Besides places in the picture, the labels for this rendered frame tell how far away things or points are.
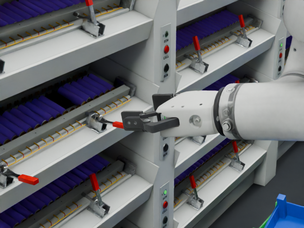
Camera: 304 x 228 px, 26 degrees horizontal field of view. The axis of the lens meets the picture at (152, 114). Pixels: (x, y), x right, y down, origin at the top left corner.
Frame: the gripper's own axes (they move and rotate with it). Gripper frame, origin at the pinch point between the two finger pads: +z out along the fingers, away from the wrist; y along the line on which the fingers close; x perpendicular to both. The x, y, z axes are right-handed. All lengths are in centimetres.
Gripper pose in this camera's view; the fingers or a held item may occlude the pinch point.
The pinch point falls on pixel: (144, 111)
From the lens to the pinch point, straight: 108.0
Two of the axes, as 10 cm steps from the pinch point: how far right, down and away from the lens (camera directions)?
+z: -8.3, 0.0, 5.6
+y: 5.3, -3.2, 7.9
